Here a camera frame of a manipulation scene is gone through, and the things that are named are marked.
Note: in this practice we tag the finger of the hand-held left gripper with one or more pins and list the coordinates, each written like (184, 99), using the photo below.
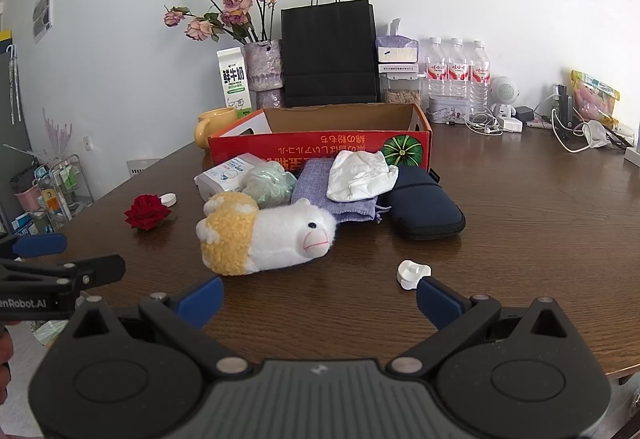
(40, 244)
(100, 269)

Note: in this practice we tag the white printed tin box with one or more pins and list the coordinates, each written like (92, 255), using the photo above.
(447, 111)

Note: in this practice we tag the purple tissue pack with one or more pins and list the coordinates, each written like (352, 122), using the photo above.
(397, 51)

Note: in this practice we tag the small white cap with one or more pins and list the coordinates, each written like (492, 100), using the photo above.
(168, 199)

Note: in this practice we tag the yellow snack bag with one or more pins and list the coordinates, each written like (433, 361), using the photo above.
(595, 99)

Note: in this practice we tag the wall poster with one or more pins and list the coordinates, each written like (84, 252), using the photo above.
(43, 11)

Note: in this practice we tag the black power adapter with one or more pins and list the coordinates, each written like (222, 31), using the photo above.
(525, 113)

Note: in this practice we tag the navy zip pouch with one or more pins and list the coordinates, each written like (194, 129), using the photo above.
(425, 209)

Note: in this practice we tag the yellow mug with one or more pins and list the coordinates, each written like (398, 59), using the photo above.
(212, 124)

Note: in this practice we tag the plastic bag with green mesh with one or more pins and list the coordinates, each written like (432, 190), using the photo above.
(270, 186)

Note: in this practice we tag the white round robot toy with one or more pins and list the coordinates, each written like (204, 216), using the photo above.
(505, 91)

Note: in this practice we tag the white cloth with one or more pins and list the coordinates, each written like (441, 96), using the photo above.
(355, 179)

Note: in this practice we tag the black phone stand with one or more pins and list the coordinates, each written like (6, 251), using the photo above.
(564, 106)

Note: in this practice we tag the white wall socket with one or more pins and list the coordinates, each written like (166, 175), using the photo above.
(88, 142)

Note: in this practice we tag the white slatted crate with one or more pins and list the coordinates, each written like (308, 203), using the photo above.
(142, 168)

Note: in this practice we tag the black paper bag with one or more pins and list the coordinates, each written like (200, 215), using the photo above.
(327, 54)

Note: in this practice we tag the clear container of seeds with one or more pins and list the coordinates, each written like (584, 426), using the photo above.
(400, 96)

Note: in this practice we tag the clear labelled plastic bottle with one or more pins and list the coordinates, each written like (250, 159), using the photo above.
(220, 174)

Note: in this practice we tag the white green milk carton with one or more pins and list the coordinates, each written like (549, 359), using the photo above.
(232, 79)

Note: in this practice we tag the pink small case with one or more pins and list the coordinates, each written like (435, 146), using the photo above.
(539, 122)

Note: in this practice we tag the red fabric rose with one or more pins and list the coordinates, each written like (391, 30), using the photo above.
(147, 211)

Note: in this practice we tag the dried lavender sprigs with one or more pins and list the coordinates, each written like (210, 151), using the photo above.
(57, 134)

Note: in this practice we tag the white yellow alpaca plush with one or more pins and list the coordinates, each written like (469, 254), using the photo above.
(275, 239)

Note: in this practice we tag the white ridged plastic cap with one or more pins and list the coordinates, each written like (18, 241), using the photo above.
(410, 274)

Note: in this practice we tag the dark cabinet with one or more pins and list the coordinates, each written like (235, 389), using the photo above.
(10, 139)

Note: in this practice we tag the red cardboard box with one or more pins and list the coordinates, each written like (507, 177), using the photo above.
(300, 144)

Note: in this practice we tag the white small box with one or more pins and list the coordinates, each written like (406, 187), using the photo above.
(632, 158)

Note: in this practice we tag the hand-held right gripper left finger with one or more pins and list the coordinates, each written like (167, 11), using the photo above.
(202, 299)

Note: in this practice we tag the white charger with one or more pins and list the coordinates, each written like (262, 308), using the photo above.
(511, 124)

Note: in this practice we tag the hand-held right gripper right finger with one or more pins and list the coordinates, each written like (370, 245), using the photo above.
(440, 304)

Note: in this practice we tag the purple textured vase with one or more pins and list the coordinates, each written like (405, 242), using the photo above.
(264, 69)

